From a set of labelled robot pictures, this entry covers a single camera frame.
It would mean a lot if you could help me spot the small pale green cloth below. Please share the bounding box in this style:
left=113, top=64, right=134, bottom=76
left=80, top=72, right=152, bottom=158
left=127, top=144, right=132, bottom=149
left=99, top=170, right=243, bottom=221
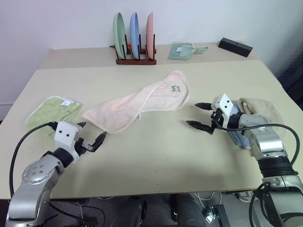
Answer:
left=193, top=45, right=209, bottom=55

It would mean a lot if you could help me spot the blue plate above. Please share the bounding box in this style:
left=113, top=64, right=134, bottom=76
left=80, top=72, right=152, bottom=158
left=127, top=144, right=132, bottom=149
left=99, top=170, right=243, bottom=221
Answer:
left=129, top=12, right=141, bottom=60

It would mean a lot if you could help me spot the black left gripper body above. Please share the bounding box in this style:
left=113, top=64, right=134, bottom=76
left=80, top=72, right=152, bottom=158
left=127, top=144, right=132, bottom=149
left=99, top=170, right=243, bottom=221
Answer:
left=75, top=138, right=93, bottom=156

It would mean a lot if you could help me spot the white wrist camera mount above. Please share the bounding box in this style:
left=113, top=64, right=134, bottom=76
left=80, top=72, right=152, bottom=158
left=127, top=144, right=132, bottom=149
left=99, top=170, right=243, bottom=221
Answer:
left=211, top=94, right=234, bottom=129
left=53, top=121, right=81, bottom=159

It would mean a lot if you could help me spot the teal folded cloth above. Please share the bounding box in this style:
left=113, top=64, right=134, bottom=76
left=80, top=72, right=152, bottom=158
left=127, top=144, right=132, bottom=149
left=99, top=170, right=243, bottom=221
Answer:
left=168, top=42, right=195, bottom=61

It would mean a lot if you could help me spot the black power adapter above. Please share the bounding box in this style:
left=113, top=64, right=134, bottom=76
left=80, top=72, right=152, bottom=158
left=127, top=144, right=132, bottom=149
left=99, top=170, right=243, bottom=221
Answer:
left=210, top=204, right=230, bottom=227

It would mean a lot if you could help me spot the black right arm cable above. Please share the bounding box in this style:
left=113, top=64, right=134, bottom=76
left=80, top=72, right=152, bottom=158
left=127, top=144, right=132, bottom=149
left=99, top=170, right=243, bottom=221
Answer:
left=212, top=115, right=301, bottom=171

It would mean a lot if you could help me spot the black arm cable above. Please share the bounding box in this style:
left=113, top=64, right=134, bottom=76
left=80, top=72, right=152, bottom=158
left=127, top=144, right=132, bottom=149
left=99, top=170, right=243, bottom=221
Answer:
left=9, top=122, right=59, bottom=201
left=212, top=115, right=301, bottom=171

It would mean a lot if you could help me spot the white cable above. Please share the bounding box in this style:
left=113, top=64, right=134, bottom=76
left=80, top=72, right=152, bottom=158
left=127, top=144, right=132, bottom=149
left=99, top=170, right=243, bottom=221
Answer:
left=195, top=191, right=222, bottom=208

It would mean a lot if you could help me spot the green folded towel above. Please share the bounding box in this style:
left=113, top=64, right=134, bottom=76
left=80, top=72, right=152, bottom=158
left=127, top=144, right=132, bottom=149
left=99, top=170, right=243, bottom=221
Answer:
left=25, top=96, right=83, bottom=138

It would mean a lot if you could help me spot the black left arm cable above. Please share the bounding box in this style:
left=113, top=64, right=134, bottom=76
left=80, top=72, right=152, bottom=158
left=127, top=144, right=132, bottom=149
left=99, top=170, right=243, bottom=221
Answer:
left=9, top=122, right=59, bottom=201

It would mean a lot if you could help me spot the pink towel with embroidery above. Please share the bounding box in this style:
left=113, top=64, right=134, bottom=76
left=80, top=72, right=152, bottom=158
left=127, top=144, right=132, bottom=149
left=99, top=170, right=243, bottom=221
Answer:
left=81, top=70, right=190, bottom=135

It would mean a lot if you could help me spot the pink plate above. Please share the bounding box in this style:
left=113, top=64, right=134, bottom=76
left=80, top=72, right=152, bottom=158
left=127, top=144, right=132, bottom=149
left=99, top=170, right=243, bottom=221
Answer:
left=146, top=12, right=155, bottom=60

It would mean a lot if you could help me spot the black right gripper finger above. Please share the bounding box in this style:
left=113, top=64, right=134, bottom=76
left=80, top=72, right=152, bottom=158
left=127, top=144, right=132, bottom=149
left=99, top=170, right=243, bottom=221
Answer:
left=186, top=120, right=215, bottom=135
left=194, top=102, right=213, bottom=111

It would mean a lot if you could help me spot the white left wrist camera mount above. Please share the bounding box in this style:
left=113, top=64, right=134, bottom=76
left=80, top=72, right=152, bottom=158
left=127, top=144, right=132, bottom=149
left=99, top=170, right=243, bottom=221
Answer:
left=53, top=121, right=81, bottom=159

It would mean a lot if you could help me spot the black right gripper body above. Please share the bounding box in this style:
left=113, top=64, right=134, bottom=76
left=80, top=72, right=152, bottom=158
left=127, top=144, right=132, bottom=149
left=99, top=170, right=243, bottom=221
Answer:
left=210, top=108, right=226, bottom=129

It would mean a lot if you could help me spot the brown wooden plate rack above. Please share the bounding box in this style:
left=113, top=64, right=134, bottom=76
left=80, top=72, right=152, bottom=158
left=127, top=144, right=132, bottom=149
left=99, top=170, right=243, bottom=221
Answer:
left=109, top=34, right=158, bottom=66

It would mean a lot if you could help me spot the beige folded towel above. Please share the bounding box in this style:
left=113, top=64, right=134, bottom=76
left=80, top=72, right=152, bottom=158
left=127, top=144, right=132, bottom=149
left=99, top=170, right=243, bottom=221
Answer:
left=237, top=97, right=288, bottom=140

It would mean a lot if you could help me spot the black rectangular box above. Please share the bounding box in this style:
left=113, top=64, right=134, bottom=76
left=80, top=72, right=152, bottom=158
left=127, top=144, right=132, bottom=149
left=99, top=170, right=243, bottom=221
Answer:
left=218, top=37, right=254, bottom=57

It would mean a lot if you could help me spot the green plate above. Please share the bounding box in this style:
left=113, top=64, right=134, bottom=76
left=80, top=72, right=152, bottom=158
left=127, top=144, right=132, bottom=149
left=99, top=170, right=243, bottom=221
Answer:
left=112, top=12, right=126, bottom=59

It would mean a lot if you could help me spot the light blue folded towel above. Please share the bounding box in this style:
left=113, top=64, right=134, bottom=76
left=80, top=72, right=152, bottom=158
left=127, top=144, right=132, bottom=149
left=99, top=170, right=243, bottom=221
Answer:
left=228, top=104, right=252, bottom=150

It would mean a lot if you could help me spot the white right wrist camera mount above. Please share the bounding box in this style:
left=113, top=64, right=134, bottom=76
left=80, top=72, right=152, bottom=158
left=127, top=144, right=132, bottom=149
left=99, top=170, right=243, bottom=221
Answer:
left=211, top=94, right=234, bottom=129

